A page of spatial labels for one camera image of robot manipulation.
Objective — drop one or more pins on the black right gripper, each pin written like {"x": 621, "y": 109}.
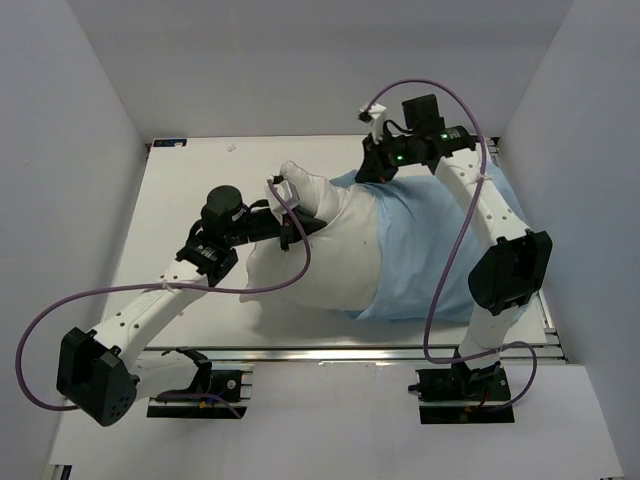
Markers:
{"x": 371, "y": 168}

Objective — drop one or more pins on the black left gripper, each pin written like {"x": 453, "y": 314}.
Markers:
{"x": 292, "y": 229}

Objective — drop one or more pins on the blue green satin pillowcase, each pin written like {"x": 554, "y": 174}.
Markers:
{"x": 418, "y": 222}

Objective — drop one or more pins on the white pillow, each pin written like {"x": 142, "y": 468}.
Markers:
{"x": 342, "y": 265}

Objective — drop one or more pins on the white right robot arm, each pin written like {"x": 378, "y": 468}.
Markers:
{"x": 515, "y": 258}

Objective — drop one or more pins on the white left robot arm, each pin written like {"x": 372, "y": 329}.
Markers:
{"x": 102, "y": 371}

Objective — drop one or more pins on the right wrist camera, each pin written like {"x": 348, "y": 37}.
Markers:
{"x": 374, "y": 117}

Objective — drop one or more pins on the aluminium front table rail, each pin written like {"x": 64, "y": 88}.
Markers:
{"x": 519, "y": 354}

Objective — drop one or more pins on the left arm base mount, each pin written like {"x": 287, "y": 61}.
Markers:
{"x": 214, "y": 393}

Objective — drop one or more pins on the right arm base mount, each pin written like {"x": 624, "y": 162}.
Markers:
{"x": 455, "y": 396}

